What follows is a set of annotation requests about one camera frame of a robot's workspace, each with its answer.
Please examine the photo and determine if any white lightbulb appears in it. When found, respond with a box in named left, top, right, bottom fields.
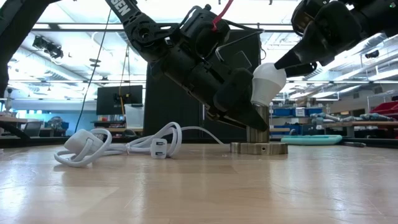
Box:
left=250, top=62, right=287, bottom=107

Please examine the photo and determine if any clear plastic container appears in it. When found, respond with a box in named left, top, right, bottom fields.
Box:
left=124, top=104, right=145, bottom=129

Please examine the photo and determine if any black aluminium table frame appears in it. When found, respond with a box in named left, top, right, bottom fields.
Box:
left=0, top=136, right=398, bottom=148

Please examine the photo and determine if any black camera on mount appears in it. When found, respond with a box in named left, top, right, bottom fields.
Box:
left=32, top=35, right=65, bottom=60

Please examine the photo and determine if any brushed metal lamp base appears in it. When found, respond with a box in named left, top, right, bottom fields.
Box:
left=229, top=104, right=289, bottom=156

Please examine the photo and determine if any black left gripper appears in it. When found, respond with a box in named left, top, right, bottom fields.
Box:
left=149, top=4, right=269, bottom=132

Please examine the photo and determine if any black computer monitor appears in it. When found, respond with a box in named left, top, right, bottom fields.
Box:
left=96, top=85, right=144, bottom=116

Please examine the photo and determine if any black partition screen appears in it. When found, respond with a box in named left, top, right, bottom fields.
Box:
left=144, top=29, right=264, bottom=141

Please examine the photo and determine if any wooden workbench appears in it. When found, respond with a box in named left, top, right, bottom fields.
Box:
left=323, top=120, right=398, bottom=138

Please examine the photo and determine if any red storage bin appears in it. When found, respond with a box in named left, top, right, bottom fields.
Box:
left=369, top=100, right=398, bottom=118

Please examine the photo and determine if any black hanging cable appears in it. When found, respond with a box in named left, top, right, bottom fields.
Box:
left=73, top=9, right=113, bottom=134

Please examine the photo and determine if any white power cord with plug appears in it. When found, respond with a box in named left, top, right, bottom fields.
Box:
left=53, top=121, right=224, bottom=168

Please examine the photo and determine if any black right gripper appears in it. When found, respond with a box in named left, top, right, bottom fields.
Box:
left=273, top=0, right=374, bottom=78

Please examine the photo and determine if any red cable tie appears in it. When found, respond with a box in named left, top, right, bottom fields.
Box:
left=212, top=0, right=234, bottom=32

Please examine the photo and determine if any teal flat tray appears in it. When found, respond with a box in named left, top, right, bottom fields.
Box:
left=280, top=134, right=343, bottom=146

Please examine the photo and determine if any black horizontal crossbar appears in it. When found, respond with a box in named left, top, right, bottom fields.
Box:
left=30, top=22, right=295, bottom=33

